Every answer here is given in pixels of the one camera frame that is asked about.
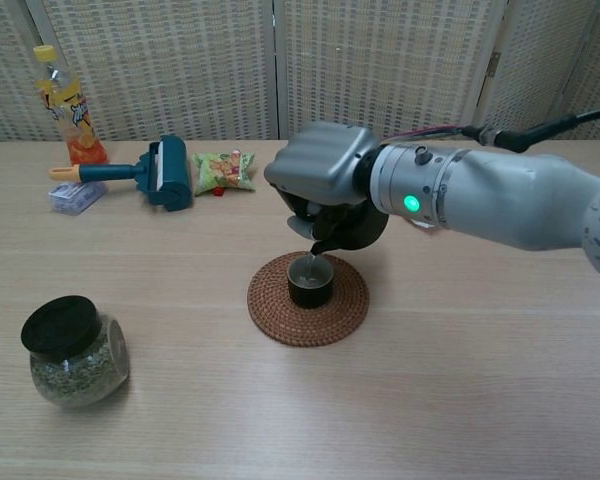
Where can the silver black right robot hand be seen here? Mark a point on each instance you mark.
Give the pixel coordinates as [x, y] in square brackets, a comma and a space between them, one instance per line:
[320, 165]

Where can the black teapot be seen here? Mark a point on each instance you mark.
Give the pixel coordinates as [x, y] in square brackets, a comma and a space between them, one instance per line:
[360, 230]

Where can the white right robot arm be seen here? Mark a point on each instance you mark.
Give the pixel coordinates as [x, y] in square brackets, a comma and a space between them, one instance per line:
[505, 195]

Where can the green snack bag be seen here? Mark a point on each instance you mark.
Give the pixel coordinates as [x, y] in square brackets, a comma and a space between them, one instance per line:
[225, 175]

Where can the small black teacup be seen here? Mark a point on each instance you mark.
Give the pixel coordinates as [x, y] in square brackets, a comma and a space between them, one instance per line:
[310, 296]

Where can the teal lint roller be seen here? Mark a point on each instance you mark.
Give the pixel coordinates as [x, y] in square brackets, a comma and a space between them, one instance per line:
[172, 175]

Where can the round woven rattan coaster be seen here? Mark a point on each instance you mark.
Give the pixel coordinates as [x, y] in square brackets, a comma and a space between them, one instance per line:
[280, 325]

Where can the woven folding screen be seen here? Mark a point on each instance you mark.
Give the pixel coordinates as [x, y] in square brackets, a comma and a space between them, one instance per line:
[180, 75]

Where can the small clear plastic box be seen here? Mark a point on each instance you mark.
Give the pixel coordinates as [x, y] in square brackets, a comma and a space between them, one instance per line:
[75, 201]

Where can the orange drink bottle yellow cap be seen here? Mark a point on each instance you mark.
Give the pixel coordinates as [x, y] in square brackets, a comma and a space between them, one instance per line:
[75, 125]

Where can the glass jar with black lid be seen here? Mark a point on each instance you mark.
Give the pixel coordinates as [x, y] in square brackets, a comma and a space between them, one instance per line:
[70, 375]

